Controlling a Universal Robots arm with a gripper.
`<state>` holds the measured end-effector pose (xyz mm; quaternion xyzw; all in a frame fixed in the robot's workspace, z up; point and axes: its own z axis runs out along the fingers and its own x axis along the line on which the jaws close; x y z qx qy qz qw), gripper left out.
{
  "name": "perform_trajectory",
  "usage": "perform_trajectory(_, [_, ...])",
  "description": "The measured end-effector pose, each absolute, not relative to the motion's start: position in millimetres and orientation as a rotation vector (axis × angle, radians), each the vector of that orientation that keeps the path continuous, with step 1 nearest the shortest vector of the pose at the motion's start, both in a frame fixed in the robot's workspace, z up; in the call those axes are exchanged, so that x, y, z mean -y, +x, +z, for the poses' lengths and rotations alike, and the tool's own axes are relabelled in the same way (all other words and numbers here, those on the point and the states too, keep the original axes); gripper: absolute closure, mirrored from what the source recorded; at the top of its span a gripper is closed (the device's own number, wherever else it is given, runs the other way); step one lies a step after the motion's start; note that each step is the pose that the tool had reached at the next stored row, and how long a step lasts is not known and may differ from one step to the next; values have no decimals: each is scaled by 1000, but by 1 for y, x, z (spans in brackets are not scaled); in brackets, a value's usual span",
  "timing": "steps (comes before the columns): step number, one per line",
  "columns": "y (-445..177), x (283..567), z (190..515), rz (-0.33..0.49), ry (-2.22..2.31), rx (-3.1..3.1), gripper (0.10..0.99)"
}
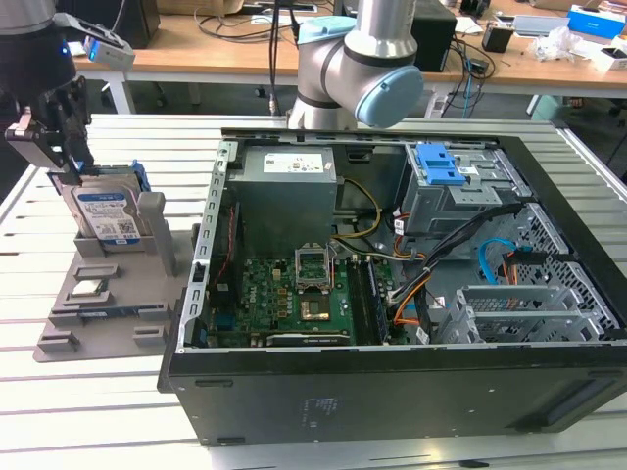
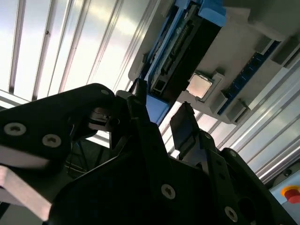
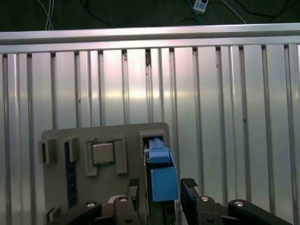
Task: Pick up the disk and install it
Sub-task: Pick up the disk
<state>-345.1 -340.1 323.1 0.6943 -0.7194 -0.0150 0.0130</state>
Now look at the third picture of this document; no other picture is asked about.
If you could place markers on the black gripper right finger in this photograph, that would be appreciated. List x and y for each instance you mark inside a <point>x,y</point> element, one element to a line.
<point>189,206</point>

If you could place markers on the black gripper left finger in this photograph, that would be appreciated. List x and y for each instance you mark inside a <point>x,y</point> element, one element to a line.
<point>132,192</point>

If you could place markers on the hard disk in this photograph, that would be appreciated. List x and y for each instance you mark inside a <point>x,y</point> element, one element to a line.
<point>164,182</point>

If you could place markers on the silver CPU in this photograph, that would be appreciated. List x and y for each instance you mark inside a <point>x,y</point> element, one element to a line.
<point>103,152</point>

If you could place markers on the dark blue RAM stick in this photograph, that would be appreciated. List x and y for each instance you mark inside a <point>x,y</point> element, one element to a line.
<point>71,178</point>

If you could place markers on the grey parts rack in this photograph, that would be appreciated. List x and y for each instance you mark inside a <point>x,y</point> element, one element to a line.
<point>110,133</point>

